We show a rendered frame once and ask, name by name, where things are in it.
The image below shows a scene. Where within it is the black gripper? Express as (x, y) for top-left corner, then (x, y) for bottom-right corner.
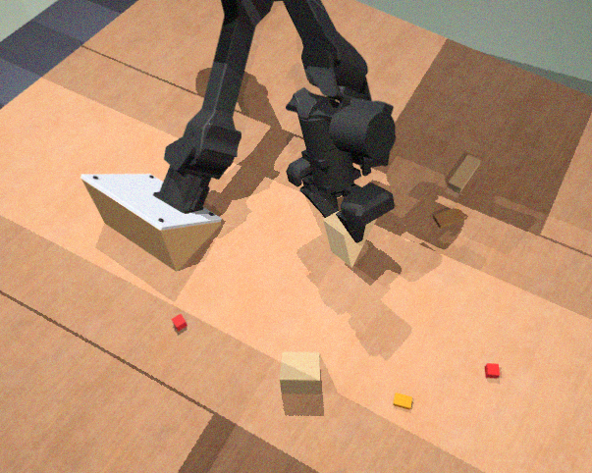
(286, 148), (395, 243)

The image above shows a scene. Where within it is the small red block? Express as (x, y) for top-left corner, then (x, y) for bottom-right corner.
(172, 313), (188, 330)
(485, 363), (500, 378)

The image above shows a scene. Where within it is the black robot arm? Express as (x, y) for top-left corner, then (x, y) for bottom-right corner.
(152, 0), (396, 214)

